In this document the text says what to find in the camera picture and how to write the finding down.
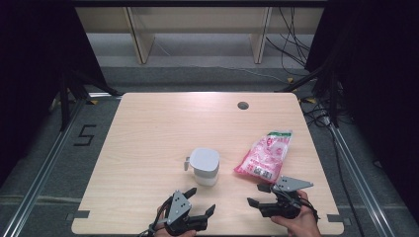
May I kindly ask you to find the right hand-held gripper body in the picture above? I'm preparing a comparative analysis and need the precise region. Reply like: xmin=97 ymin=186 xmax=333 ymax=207
xmin=259 ymin=175 xmax=314 ymax=220

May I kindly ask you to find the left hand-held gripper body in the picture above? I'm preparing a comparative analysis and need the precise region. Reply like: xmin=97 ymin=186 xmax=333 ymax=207
xmin=163 ymin=190 xmax=209 ymax=237

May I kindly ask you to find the pink plastic bag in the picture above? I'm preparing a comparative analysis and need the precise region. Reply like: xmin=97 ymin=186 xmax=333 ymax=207
xmin=233 ymin=129 xmax=293 ymax=185

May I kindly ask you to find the person's left hand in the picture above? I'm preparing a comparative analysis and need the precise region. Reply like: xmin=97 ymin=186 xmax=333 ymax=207
xmin=154 ymin=205 xmax=198 ymax=237

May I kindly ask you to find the person's right hand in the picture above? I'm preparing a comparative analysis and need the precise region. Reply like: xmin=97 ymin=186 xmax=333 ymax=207
xmin=270 ymin=191 xmax=322 ymax=237

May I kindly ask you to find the black metal stand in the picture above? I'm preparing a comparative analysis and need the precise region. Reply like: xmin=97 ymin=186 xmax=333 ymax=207
xmin=58 ymin=68 xmax=124 ymax=132
xmin=276 ymin=62 xmax=341 ymax=128

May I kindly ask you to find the black curtain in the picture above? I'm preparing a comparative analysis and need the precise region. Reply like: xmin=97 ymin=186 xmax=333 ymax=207
xmin=0 ymin=0 xmax=109 ymax=187
xmin=304 ymin=0 xmax=419 ymax=220

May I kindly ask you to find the light wooden shelf unit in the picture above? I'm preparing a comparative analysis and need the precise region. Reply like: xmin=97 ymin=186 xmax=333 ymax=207
xmin=75 ymin=6 xmax=325 ymax=65

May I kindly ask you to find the right hand-held gripper cable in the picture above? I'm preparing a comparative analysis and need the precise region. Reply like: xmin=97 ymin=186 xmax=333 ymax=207
xmin=280 ymin=189 xmax=321 ymax=229

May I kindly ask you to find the aluminium floor rail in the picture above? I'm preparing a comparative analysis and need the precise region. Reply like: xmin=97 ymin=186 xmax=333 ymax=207
xmin=0 ymin=98 xmax=89 ymax=237
xmin=328 ymin=123 xmax=390 ymax=237

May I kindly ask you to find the tangle of black cables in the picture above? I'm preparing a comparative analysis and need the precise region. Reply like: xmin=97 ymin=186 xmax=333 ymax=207
xmin=299 ymin=98 xmax=334 ymax=130

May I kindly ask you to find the bundle of black floor cables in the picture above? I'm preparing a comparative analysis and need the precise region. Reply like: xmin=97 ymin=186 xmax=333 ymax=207
xmin=265 ymin=6 xmax=312 ymax=79

